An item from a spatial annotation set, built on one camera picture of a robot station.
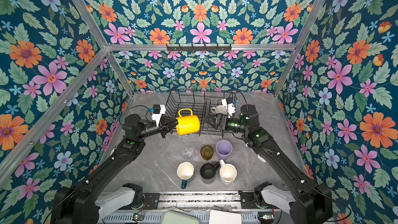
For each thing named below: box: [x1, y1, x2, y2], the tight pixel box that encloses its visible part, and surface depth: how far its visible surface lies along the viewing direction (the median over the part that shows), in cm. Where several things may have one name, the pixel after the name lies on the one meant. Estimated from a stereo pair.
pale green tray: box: [161, 210, 201, 224], surface depth 68 cm
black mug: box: [200, 161, 221, 185], surface depth 81 cm
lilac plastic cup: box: [215, 139, 233, 161], surface depth 82 cm
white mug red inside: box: [210, 105, 227, 115], surface depth 100 cm
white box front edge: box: [208, 209, 242, 224], surface depth 68 cm
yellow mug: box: [176, 108, 201, 136], surface depth 69 cm
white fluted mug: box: [219, 159, 238, 186], surface depth 76 cm
